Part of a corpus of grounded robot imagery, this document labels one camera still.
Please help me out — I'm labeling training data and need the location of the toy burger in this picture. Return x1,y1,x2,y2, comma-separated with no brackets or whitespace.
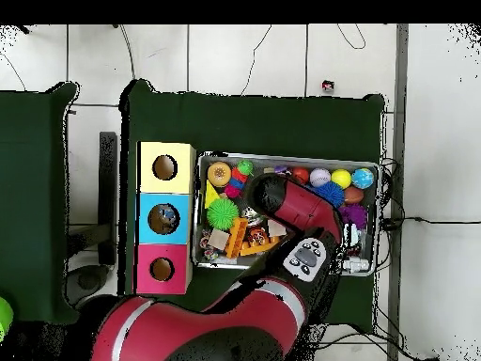
207,161,232,188

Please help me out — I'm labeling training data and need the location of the plain wooden cube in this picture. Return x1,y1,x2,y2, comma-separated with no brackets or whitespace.
208,228,231,252

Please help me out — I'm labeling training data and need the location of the plain green spiky ball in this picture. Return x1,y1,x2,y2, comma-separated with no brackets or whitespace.
206,197,241,231

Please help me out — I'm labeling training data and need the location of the black upright panel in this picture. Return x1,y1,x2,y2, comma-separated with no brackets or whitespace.
98,131,118,266

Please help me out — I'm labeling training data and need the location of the wooden box with three holes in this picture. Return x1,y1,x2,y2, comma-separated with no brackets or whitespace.
132,141,196,295

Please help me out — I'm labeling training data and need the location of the lime green round object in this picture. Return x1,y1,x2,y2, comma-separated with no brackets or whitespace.
0,296,14,343

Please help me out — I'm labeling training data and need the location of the globe print ball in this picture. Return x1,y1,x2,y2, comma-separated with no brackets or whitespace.
351,167,375,190

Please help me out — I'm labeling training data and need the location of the purple spiky ball with eyes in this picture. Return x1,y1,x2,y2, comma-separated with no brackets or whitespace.
338,204,368,230

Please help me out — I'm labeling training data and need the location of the yellow toy cheese wedge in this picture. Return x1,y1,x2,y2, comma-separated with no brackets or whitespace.
204,179,221,210

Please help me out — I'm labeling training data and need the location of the wire mesh bin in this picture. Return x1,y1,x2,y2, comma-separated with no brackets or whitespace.
192,151,380,277

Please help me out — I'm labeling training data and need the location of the orange plastic toy block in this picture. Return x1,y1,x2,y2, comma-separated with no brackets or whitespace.
225,216,249,259

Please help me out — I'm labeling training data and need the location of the white baseball toy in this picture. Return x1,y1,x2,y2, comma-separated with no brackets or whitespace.
310,167,332,188

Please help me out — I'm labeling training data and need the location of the plain blue spiky ball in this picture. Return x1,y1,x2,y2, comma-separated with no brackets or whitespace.
313,181,346,209

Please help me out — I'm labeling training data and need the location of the yellow ball toy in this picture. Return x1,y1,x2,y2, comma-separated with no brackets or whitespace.
332,168,353,189

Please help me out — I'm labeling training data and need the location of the dark green side table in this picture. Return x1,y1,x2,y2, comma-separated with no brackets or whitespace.
0,82,87,324

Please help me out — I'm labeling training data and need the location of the brown toy football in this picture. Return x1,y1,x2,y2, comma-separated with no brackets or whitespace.
343,186,365,205

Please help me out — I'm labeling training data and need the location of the dark green table cloth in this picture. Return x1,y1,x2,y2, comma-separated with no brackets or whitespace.
118,79,386,332

